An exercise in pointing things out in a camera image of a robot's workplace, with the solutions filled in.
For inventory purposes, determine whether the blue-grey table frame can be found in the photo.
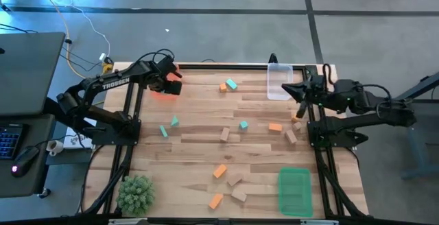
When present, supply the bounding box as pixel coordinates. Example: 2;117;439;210
379;71;439;181

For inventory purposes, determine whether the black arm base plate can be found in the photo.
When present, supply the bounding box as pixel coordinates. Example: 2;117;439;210
307;120;370;149
91;119;141;146

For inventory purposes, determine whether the silver metal bracket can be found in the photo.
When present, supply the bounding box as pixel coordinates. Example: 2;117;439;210
300;219;340;225
108;217;149;225

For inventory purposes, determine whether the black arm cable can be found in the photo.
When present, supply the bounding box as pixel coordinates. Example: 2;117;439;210
321;62;336;86
136;48;176;65

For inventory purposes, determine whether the orange translucent plastic bin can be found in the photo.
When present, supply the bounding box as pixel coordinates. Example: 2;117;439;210
150;63;182;99

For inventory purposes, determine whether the black floor cable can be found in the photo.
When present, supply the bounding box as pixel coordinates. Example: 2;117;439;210
60;45;106;73

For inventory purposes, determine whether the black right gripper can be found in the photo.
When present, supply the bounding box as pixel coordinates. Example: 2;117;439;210
281;75;327;106

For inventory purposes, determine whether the clear plastic bin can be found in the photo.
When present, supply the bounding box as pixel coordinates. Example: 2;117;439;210
266;62;294;102

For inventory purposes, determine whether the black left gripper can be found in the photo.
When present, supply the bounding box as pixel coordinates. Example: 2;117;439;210
147;68;183;95

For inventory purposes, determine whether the white printed booklet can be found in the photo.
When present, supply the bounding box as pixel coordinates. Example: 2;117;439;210
63;117;97;150

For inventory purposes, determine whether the white floor cable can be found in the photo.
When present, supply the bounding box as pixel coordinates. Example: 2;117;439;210
51;0;111;61

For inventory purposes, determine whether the black computer mouse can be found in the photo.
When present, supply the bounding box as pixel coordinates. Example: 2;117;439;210
10;145;40;178

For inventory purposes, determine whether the yellow floor cable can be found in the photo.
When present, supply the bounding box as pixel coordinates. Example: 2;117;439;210
29;0;114;81

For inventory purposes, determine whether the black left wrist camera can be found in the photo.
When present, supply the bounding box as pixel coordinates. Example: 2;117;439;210
156;56;176;79

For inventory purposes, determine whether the backlit black keyboard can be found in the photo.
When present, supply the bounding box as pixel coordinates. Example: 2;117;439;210
0;123;24;161

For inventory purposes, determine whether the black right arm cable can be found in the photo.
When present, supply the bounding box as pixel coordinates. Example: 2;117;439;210
321;62;336;86

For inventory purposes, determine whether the green artificial plant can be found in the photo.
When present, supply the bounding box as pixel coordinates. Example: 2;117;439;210
115;174;156;216

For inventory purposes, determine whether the black desk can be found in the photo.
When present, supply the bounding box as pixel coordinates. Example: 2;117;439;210
0;113;58;198

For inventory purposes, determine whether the white cup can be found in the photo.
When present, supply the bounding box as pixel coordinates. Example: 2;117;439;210
46;139;65;156

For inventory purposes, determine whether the natural wood rectangular block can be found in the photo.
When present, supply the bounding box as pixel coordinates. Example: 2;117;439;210
226;172;244;187
230;188;248;203
285;129;298;145

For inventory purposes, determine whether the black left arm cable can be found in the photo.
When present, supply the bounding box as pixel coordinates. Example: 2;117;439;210
136;48;176;65

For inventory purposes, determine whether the black aluminium table frame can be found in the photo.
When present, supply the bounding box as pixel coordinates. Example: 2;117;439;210
77;63;370;219

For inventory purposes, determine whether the green translucent plastic bin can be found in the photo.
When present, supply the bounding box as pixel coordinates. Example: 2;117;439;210
277;167;314;218

